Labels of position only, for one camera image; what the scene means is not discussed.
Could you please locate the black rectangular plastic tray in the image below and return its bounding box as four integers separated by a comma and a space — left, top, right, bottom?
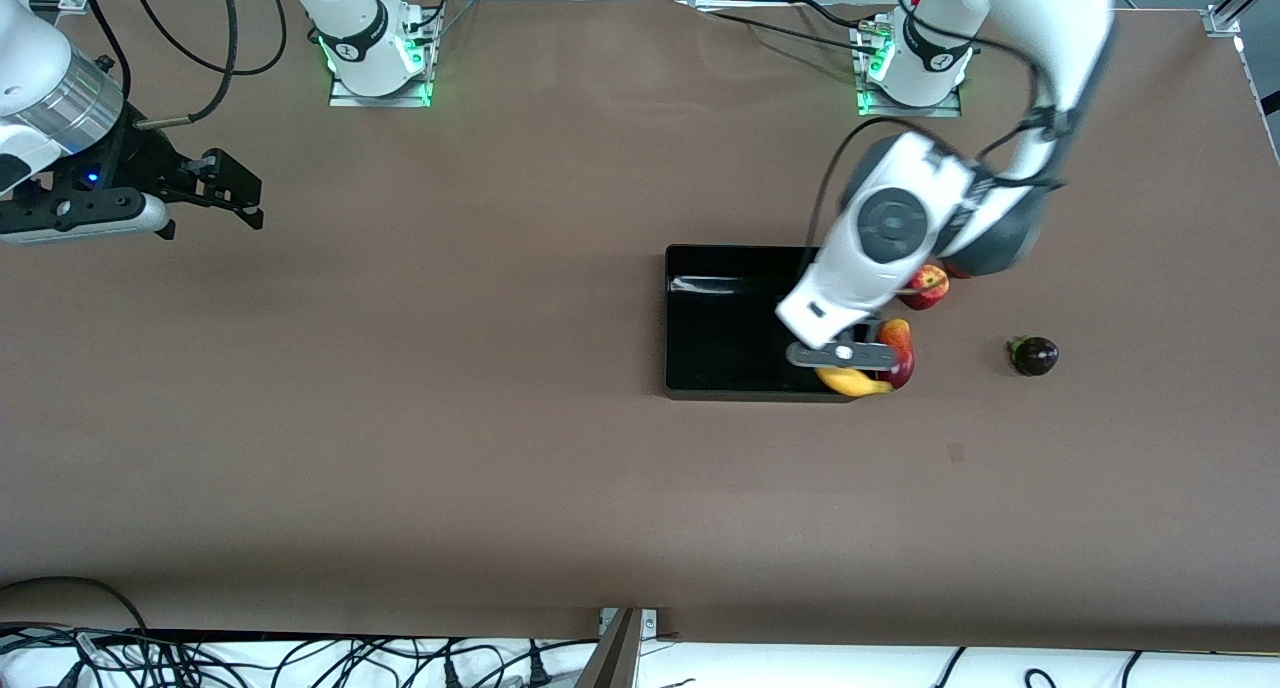
664, 244, 873, 401

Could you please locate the yellow banana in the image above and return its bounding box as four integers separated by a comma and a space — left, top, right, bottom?
814, 365, 895, 398

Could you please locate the red yellow apple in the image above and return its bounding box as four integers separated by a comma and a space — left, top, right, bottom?
899, 263, 951, 312

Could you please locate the grey metal pole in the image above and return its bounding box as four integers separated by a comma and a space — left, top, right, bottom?
574, 609, 642, 688

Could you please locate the red yellow mango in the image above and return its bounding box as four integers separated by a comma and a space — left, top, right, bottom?
878, 317, 917, 391

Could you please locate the dark purple eggplant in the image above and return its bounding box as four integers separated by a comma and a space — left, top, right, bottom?
1008, 335, 1060, 377

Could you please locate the thin black looping cable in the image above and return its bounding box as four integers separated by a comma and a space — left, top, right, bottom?
133, 0, 289, 77

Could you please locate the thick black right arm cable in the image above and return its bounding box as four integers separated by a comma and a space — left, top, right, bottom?
133, 0, 241, 131

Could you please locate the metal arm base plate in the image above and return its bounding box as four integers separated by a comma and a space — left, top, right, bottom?
856, 83, 964, 119
328, 66, 434, 109

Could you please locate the black tabletop cable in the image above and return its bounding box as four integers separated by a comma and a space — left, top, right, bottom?
685, 0, 886, 54
790, 0, 891, 35

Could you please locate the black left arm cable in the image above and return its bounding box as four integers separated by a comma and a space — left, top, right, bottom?
803, 0, 1063, 274

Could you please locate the silver bracket plate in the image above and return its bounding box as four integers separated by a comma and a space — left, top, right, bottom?
598, 607, 661, 639

